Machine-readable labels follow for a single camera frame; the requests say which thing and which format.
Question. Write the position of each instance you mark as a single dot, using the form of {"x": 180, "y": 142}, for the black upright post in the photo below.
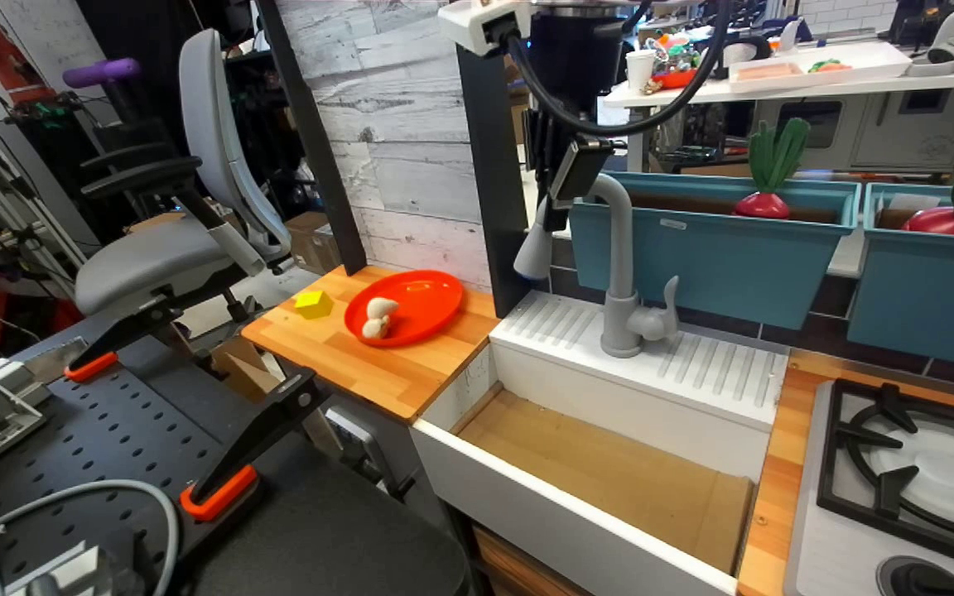
{"x": 494, "y": 188}

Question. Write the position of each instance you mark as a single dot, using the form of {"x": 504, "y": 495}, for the white toy sink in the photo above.
{"x": 609, "y": 443}

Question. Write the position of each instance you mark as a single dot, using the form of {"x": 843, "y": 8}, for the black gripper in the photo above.
{"x": 560, "y": 129}

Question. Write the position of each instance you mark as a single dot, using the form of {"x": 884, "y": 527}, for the red round plate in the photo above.
{"x": 416, "y": 304}

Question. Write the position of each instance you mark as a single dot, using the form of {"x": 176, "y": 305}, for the grey toy tap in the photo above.
{"x": 620, "y": 276}

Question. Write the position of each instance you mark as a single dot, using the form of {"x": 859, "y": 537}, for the grey toy stove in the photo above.
{"x": 907, "y": 486}

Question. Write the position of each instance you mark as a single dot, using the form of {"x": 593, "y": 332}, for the wooden counter section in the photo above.
{"x": 778, "y": 486}
{"x": 388, "y": 369}

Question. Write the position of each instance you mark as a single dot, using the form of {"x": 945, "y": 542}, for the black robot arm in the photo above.
{"x": 577, "y": 56}

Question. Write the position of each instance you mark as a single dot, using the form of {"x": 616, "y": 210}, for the red toy radish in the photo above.
{"x": 771, "y": 178}
{"x": 945, "y": 220}

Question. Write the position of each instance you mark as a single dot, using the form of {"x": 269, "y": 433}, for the white toy mushroom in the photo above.
{"x": 380, "y": 318}

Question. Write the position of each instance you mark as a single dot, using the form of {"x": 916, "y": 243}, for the teal planter box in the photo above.
{"x": 928, "y": 300}
{"x": 721, "y": 261}

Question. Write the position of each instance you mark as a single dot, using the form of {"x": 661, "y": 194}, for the grey office chair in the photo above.
{"x": 180, "y": 220}

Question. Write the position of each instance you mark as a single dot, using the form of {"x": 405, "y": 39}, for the black clamp orange tip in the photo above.
{"x": 112, "y": 350}
{"x": 247, "y": 452}

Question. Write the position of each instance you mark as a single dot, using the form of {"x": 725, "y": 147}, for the yellow block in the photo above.
{"x": 313, "y": 304}

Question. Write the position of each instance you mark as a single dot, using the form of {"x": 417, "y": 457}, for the white cup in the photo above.
{"x": 639, "y": 71}

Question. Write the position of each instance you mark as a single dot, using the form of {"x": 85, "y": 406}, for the white shelf table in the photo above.
{"x": 795, "y": 80}

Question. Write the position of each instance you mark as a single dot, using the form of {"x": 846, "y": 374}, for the black perforated table plate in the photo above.
{"x": 79, "y": 452}

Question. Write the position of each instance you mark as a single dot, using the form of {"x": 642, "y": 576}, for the white camera on post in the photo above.
{"x": 482, "y": 23}

